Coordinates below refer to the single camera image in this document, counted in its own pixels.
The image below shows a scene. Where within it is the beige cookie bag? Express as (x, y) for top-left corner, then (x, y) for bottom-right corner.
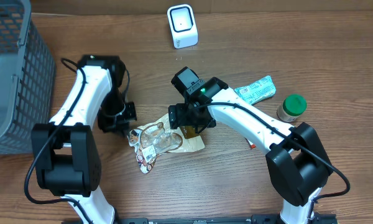
(127, 114), (205, 174)

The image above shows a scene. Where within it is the teal snack packet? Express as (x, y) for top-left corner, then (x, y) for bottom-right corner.
(234, 75), (276, 105)

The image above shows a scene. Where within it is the green lid jar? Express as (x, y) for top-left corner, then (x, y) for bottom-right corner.
(277, 94), (307, 123)

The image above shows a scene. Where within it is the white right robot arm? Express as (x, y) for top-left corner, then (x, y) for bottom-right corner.
(168, 67), (337, 223)

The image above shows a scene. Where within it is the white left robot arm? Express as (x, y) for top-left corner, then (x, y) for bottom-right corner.
(24, 55), (137, 223)

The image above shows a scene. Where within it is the white barcode scanner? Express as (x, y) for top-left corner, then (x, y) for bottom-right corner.
(167, 4), (198, 49)

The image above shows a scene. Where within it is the grey plastic mesh basket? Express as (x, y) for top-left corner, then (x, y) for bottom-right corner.
(0, 0), (56, 154)

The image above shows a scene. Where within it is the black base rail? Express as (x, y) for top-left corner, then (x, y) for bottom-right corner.
(114, 213), (338, 224)

